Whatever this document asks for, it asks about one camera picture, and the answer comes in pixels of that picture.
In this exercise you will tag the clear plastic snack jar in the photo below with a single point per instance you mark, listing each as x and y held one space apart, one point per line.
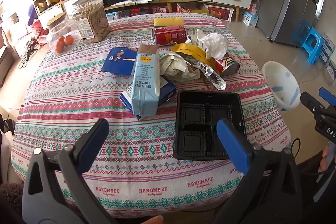
92 19

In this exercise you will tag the cartoon print can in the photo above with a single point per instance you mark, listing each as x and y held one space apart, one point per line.
229 66

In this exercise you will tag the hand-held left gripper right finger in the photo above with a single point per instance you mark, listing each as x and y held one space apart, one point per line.
233 145

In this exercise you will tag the patterned tablecloth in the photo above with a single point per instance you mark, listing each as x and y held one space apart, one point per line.
105 100

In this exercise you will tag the white tissue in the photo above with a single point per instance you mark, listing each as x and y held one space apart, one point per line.
215 43

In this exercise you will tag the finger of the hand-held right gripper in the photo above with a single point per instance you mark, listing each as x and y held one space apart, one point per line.
311 103
328 96

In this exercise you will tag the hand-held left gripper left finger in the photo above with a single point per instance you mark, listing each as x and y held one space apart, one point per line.
92 145

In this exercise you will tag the silver foil wrapper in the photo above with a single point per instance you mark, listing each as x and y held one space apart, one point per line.
210 74

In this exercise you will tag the light blue milk carton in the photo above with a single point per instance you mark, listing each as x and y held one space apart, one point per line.
145 87

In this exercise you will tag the blue plastic stool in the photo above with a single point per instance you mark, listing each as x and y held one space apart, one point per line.
312 43

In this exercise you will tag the yellow packet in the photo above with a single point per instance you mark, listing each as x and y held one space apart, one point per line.
189 48

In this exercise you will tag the white snack wrapper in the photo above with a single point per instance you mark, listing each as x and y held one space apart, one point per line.
194 36

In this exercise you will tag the orange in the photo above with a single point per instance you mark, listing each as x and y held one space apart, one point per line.
69 40
59 45

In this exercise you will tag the white and blue box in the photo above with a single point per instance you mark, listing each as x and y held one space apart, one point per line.
249 18

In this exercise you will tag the yellow cardboard box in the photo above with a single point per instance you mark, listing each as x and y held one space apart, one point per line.
190 9

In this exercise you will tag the person's right hand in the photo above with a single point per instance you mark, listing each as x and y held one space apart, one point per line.
325 158

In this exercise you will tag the yellow sponge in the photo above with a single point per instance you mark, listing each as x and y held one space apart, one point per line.
168 22

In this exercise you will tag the red can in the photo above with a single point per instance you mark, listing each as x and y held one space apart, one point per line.
168 35

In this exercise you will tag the red picture storage box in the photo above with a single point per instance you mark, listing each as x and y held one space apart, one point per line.
219 12

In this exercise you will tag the black plastic tray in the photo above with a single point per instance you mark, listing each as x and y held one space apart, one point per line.
194 113

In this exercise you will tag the dark blue box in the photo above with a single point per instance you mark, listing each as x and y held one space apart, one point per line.
168 90

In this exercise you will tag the crumpled beige paper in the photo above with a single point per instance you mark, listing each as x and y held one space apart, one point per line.
173 64

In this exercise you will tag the glass jar with wooden lid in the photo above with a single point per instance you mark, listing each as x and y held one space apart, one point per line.
63 27

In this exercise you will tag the white plastic bin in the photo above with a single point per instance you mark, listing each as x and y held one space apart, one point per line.
278 77

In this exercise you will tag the dark blue snack packet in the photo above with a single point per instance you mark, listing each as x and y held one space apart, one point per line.
118 64

